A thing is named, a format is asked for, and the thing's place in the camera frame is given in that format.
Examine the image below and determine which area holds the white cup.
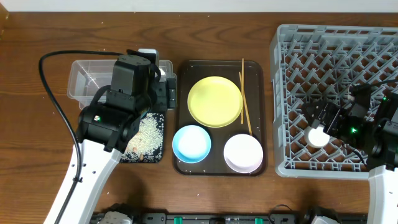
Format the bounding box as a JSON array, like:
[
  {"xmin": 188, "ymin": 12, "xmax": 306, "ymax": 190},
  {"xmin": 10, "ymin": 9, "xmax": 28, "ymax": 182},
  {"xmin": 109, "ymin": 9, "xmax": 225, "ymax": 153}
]
[{"xmin": 304, "ymin": 124, "xmax": 330, "ymax": 149}]

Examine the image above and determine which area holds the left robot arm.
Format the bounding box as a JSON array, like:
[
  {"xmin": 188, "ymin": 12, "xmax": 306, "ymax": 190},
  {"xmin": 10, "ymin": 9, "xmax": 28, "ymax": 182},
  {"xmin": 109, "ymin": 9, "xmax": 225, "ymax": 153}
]
[{"xmin": 39, "ymin": 49, "xmax": 177, "ymax": 223}]

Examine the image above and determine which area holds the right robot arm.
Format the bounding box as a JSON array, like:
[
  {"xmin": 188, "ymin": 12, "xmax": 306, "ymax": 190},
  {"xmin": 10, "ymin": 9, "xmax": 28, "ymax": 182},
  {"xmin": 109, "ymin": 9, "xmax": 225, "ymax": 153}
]
[{"xmin": 301, "ymin": 82, "xmax": 397, "ymax": 223}]

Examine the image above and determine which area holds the black waste tray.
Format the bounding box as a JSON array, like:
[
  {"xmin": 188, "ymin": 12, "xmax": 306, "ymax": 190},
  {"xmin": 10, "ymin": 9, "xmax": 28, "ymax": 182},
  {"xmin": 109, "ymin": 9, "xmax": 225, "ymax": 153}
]
[{"xmin": 119, "ymin": 110, "xmax": 166, "ymax": 164}]

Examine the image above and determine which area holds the grey dishwasher rack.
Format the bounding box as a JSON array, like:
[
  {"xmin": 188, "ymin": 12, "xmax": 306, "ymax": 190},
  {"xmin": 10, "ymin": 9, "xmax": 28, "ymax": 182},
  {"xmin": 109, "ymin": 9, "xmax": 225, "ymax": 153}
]
[{"xmin": 270, "ymin": 24, "xmax": 397, "ymax": 180}]

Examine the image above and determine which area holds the pile of rice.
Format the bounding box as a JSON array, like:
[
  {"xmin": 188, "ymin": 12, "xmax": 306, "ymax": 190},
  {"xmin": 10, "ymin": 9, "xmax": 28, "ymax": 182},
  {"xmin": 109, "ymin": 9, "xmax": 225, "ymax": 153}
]
[{"xmin": 123, "ymin": 113, "xmax": 165, "ymax": 162}]

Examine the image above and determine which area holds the yellow plate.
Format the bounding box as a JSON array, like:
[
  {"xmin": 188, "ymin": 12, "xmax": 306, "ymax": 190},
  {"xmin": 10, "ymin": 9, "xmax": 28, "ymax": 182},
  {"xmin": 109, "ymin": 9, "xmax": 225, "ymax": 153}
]
[{"xmin": 187, "ymin": 76, "xmax": 243, "ymax": 128}]

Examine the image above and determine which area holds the blue bowl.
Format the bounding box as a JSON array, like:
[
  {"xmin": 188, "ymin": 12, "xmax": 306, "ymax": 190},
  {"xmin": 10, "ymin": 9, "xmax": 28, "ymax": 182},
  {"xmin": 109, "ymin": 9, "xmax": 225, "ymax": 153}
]
[{"xmin": 172, "ymin": 125, "xmax": 211, "ymax": 164}]

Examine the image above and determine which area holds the brown serving tray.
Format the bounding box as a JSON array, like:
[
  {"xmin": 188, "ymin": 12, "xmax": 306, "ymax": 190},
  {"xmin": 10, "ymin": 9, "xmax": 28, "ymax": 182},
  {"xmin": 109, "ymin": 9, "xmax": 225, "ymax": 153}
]
[{"xmin": 173, "ymin": 60, "xmax": 268, "ymax": 177}]

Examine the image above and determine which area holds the pink bowl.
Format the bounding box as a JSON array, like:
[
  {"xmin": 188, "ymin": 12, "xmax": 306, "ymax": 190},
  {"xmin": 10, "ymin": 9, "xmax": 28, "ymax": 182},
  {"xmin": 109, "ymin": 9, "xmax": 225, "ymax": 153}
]
[{"xmin": 223, "ymin": 134, "xmax": 264, "ymax": 174}]

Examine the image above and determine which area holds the clear plastic bin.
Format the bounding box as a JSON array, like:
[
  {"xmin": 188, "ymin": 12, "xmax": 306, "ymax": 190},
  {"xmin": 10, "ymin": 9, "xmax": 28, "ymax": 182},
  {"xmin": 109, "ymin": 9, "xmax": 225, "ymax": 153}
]
[{"xmin": 68, "ymin": 55, "xmax": 177, "ymax": 114}]

